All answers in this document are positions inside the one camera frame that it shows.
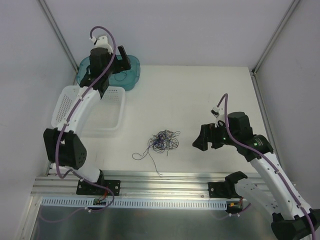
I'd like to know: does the right aluminium frame post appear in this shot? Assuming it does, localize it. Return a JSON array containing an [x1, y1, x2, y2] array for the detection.
[[251, 0, 301, 76]]

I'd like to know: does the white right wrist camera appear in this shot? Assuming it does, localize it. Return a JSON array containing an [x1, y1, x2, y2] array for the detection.
[[210, 106, 225, 127]]

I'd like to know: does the left aluminium frame post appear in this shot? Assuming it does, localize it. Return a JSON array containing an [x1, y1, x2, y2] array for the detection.
[[36, 0, 79, 73]]

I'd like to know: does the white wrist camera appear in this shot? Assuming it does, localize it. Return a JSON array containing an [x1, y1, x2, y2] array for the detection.
[[210, 106, 225, 127], [90, 35, 114, 54]]

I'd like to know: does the teal translucent plastic tub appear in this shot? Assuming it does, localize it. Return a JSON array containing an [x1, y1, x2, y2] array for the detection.
[[75, 55, 141, 91]]

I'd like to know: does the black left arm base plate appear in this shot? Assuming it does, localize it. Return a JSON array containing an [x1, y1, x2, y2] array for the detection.
[[76, 179, 121, 196]]

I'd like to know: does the purple black cable bundle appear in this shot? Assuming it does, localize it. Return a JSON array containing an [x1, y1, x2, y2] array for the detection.
[[131, 128, 181, 176]]

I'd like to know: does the white slotted cable duct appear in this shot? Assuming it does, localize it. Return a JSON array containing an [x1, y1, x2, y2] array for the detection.
[[41, 197, 228, 211]]

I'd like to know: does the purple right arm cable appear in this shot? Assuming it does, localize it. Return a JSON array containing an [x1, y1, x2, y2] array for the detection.
[[216, 93, 316, 240]]

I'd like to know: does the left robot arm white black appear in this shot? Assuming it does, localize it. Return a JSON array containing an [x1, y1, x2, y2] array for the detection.
[[43, 43, 131, 195]]

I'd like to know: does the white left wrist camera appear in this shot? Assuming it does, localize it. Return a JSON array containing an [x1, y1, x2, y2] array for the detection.
[[90, 35, 114, 54]]

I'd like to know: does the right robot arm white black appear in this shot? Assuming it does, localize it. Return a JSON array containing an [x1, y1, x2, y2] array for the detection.
[[192, 107, 320, 240]]

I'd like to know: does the aluminium frame post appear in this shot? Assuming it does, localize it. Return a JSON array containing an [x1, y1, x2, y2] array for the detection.
[[251, 0, 301, 76], [36, 0, 79, 73]]

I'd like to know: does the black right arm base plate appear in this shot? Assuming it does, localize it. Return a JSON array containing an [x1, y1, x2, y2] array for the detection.
[[207, 182, 241, 199]]

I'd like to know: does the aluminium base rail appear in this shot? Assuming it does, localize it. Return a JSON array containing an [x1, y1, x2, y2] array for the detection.
[[30, 170, 229, 200]]

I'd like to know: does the white perforated plastic basket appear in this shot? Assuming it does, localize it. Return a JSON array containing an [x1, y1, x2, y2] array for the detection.
[[51, 85, 126, 138]]

